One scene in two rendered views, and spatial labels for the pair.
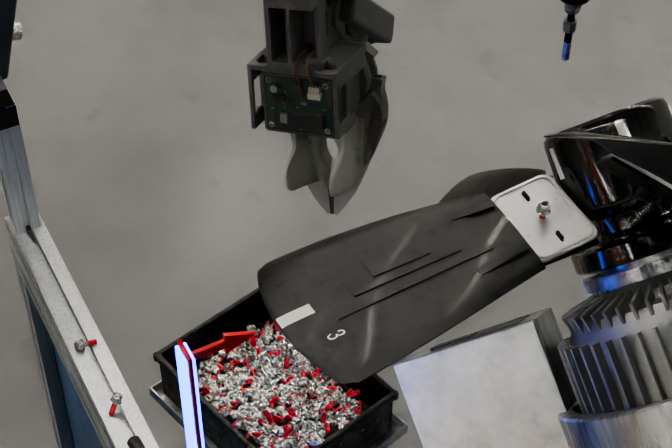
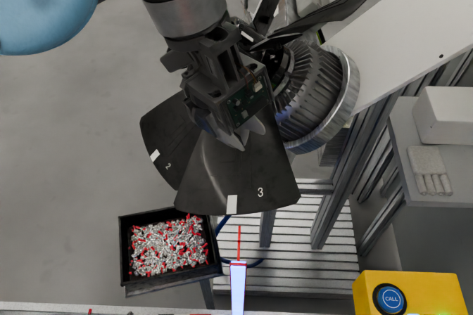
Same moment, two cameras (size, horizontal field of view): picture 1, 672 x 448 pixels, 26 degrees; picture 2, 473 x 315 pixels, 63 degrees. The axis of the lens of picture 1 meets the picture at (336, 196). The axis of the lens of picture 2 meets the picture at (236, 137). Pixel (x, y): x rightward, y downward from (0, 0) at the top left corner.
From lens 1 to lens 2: 82 cm
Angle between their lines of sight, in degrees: 39
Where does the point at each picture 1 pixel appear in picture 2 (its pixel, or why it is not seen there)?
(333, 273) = (216, 176)
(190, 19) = not seen: outside the picture
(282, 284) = (201, 201)
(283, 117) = (245, 114)
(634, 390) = (317, 114)
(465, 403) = not seen: hidden behind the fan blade
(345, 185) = (254, 126)
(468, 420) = not seen: hidden behind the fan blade
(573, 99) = (46, 99)
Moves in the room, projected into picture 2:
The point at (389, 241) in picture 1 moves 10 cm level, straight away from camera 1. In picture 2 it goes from (215, 145) to (172, 123)
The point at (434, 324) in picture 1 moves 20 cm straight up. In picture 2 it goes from (279, 152) to (293, 67)
